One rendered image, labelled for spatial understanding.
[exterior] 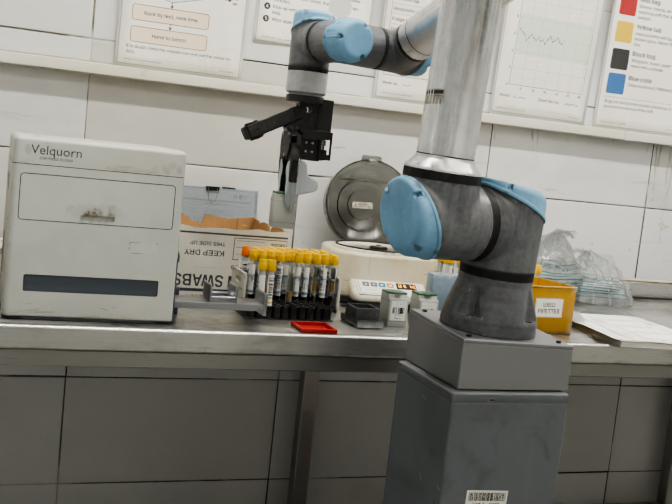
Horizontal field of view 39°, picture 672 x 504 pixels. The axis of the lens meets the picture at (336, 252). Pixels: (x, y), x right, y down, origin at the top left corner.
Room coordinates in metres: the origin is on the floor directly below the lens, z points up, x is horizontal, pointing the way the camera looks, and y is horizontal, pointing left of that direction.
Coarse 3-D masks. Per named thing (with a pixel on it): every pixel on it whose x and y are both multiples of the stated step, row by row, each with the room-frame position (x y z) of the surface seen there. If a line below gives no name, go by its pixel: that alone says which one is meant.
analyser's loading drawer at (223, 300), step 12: (204, 288) 1.71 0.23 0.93; (228, 288) 1.73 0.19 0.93; (180, 300) 1.65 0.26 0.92; (192, 300) 1.67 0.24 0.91; (204, 300) 1.68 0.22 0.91; (216, 300) 1.67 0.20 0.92; (228, 300) 1.68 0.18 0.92; (240, 300) 1.72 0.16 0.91; (252, 300) 1.73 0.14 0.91; (264, 300) 1.70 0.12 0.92; (264, 312) 1.70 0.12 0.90
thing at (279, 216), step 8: (272, 200) 1.78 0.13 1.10; (280, 200) 1.76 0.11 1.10; (296, 200) 1.77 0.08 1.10; (272, 208) 1.78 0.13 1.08; (280, 208) 1.76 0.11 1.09; (272, 216) 1.77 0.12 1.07; (280, 216) 1.76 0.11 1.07; (288, 216) 1.76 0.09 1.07; (272, 224) 1.76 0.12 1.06; (280, 224) 1.76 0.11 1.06; (288, 224) 1.76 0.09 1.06
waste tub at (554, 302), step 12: (540, 288) 1.93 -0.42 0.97; (552, 288) 1.95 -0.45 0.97; (564, 288) 1.96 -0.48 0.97; (576, 288) 1.97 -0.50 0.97; (540, 300) 1.93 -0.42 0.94; (552, 300) 1.95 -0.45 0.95; (564, 300) 1.96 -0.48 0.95; (540, 312) 1.94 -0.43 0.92; (552, 312) 1.95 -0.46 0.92; (564, 312) 1.96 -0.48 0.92; (540, 324) 1.94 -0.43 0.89; (552, 324) 1.95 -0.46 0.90; (564, 324) 1.96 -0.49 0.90
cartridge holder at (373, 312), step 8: (352, 304) 1.85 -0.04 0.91; (360, 304) 1.86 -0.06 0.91; (368, 304) 1.86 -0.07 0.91; (344, 312) 1.86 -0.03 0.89; (352, 312) 1.81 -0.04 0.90; (360, 312) 1.80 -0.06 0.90; (368, 312) 1.81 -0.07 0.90; (376, 312) 1.81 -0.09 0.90; (344, 320) 1.85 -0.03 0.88; (352, 320) 1.80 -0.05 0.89; (360, 320) 1.79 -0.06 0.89; (368, 320) 1.80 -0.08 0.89; (376, 320) 1.81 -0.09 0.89; (376, 328) 1.80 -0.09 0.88
